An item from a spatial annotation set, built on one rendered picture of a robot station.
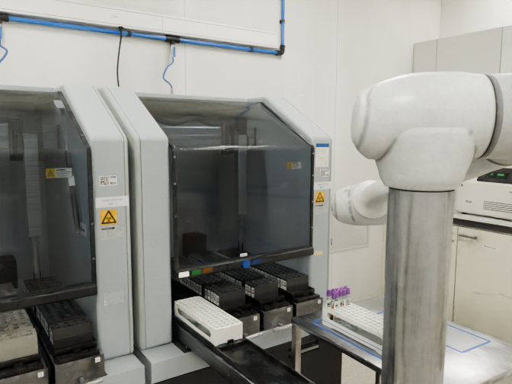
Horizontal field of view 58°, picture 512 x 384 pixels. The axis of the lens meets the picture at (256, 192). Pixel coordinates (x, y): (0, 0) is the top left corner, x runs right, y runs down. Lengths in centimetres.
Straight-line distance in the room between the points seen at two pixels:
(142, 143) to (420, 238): 99
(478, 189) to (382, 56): 126
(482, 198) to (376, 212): 228
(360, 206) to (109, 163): 75
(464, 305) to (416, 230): 293
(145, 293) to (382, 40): 290
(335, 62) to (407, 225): 283
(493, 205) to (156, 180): 245
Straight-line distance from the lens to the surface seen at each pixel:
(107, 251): 151
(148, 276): 158
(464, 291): 364
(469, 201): 352
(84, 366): 151
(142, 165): 151
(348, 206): 124
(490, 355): 156
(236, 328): 149
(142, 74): 272
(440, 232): 76
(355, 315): 154
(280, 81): 318
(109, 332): 159
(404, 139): 71
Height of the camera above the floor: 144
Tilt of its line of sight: 7 degrees down
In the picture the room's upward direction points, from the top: straight up
